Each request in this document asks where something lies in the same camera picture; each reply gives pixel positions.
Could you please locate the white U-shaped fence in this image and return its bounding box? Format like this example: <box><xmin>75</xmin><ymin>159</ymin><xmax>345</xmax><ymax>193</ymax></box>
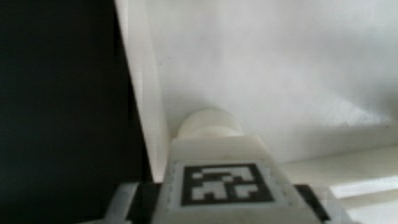
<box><xmin>282</xmin><ymin>146</ymin><xmax>398</xmax><ymax>224</ymax></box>

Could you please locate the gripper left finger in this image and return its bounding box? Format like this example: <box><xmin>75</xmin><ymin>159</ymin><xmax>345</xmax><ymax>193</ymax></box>
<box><xmin>87</xmin><ymin>182</ymin><xmax>160</xmax><ymax>224</ymax></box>

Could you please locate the white table leg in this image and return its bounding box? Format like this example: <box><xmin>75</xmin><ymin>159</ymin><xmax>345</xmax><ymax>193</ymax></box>
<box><xmin>151</xmin><ymin>109</ymin><xmax>322</xmax><ymax>224</ymax></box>

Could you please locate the white square table top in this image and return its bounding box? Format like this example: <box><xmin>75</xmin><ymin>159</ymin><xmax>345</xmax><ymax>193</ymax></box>
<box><xmin>114</xmin><ymin>0</ymin><xmax>398</xmax><ymax>175</ymax></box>

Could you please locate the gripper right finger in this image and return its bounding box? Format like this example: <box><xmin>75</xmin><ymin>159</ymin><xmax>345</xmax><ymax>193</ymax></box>
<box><xmin>293</xmin><ymin>183</ymin><xmax>357</xmax><ymax>224</ymax></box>

